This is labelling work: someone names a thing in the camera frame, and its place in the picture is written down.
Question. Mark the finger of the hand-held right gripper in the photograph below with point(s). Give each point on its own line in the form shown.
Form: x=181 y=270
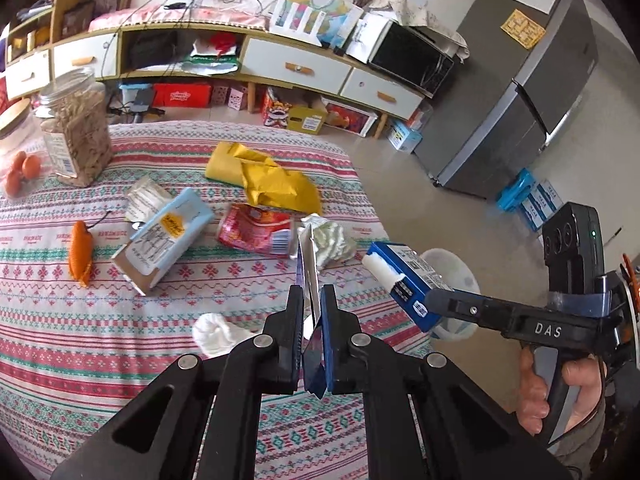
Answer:
x=470 y=307

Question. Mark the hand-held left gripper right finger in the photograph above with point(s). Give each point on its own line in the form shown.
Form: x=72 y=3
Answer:
x=327 y=312

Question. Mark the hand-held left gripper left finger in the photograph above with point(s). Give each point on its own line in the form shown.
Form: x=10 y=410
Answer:
x=298 y=312

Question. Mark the white plastic bin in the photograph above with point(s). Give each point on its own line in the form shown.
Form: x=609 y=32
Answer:
x=460 y=272

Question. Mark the blue and white foil packet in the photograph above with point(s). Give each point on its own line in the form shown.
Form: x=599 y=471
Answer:
x=309 y=270

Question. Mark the blue drink carton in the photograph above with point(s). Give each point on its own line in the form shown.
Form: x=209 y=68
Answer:
x=405 y=270

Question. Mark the person's right forearm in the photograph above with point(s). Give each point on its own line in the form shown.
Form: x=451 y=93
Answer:
x=580 y=445

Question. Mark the person's right hand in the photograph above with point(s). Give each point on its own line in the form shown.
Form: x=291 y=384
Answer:
x=531 y=395

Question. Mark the stack of blue packets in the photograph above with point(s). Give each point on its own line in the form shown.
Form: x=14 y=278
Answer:
x=530 y=200

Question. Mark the red snack wrapper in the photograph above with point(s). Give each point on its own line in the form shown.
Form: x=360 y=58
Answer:
x=250 y=230

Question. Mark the yellow plastic bag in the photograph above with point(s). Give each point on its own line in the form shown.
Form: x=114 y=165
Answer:
x=280 y=185

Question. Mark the light blue paper carton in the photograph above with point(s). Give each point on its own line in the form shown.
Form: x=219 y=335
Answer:
x=165 y=240

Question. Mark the grey refrigerator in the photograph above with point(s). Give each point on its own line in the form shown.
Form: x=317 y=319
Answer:
x=500 y=110

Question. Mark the blue and white box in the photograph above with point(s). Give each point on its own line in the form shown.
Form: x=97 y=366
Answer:
x=405 y=136

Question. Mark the clear labelled plastic wrapper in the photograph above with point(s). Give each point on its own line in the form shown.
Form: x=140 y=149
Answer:
x=142 y=200

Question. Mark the yellow cardboard box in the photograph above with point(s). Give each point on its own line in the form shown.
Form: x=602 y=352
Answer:
x=307 y=120

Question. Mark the red gift box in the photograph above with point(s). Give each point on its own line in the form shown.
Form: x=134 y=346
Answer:
x=350 y=117

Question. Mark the colourful printed carton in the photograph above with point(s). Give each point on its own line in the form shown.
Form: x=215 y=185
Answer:
x=277 y=110

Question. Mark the patterned tablecloth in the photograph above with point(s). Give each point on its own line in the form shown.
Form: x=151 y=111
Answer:
x=100 y=360

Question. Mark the pink patterned box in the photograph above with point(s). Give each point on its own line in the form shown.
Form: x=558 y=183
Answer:
x=230 y=97

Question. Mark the orange carrot toy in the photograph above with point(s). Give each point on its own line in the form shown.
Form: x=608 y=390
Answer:
x=80 y=255

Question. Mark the yellow paper note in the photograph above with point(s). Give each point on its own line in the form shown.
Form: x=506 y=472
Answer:
x=522 y=29

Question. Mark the flat red box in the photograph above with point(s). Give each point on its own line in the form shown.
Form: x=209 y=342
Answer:
x=182 y=95

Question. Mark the white and wood TV cabinet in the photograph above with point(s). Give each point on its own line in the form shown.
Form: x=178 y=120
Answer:
x=280 y=57

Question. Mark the black microwave oven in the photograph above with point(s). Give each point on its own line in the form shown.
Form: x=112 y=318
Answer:
x=410 y=57

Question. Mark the green and silver bag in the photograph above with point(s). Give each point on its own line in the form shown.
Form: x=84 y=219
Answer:
x=210 y=65

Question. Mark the red cloth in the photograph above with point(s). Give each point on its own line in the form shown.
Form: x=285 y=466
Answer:
x=222 y=42

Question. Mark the clear plastic jar of seeds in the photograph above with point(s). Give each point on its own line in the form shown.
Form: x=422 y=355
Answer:
x=80 y=130

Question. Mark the white slatted rack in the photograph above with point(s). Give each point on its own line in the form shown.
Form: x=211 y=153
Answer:
x=295 y=22

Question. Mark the pale printed cloth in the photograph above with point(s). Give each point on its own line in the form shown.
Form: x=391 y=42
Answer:
x=415 y=7

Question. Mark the colourful map paper bag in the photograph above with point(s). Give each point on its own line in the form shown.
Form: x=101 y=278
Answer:
x=335 y=15

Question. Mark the small orange fruit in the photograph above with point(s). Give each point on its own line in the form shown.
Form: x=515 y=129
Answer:
x=12 y=182
x=18 y=160
x=31 y=166

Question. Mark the pink table runner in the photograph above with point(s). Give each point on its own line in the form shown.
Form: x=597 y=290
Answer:
x=165 y=17

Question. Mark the glass jar with wooden lid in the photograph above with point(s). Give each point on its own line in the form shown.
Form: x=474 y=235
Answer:
x=20 y=127

